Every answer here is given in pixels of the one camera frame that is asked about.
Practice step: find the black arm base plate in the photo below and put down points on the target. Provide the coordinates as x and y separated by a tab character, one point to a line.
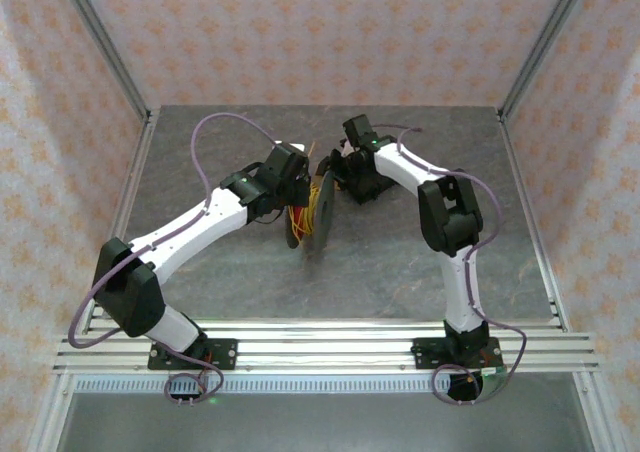
225	354
427	354

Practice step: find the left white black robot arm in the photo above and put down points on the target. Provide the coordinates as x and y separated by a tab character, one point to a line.
200	222

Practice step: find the wide grooved aluminium rail base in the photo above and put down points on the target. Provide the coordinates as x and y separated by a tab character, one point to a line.
325	344

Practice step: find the aluminium frame post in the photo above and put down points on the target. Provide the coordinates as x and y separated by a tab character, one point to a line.
102	39
545	37

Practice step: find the grey metal sheet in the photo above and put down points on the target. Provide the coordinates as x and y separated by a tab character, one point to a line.
325	422

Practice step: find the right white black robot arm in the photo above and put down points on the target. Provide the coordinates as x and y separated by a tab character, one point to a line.
405	167

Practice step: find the aluminium frame rail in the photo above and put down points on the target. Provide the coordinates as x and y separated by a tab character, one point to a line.
531	212
131	182
50	422
602	422

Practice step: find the aluminium lower frame rail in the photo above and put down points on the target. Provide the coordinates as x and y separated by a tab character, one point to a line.
50	422
602	422

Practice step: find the small green circuit board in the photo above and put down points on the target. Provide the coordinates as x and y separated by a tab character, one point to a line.
495	371

